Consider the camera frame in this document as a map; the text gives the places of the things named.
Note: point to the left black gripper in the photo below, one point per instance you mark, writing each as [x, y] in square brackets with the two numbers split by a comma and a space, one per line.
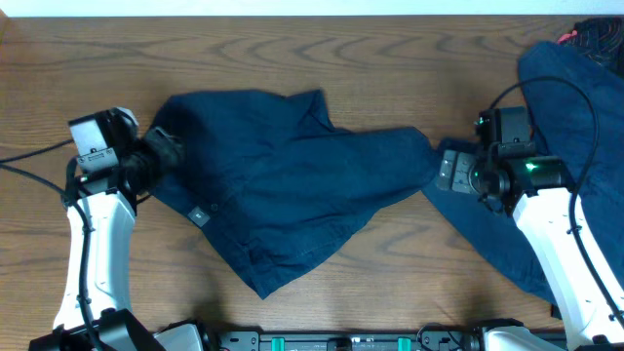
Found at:
[165, 147]

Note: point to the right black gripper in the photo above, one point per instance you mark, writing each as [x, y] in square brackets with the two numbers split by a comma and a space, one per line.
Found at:
[459, 180]

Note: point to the dark blue shorts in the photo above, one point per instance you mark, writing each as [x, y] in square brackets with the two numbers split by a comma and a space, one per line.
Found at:
[274, 186]

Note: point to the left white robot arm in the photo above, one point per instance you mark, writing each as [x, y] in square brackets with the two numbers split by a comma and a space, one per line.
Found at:
[103, 185]

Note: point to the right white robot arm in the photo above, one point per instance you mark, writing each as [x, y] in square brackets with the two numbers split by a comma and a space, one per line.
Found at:
[537, 194]

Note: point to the dark blue clothes pile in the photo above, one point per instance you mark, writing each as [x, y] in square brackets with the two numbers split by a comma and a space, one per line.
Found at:
[577, 107]

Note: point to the black patterned garment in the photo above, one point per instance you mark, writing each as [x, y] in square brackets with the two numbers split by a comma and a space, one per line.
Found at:
[599, 40]

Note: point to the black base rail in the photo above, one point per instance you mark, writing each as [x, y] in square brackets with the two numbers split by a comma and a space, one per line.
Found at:
[506, 334]

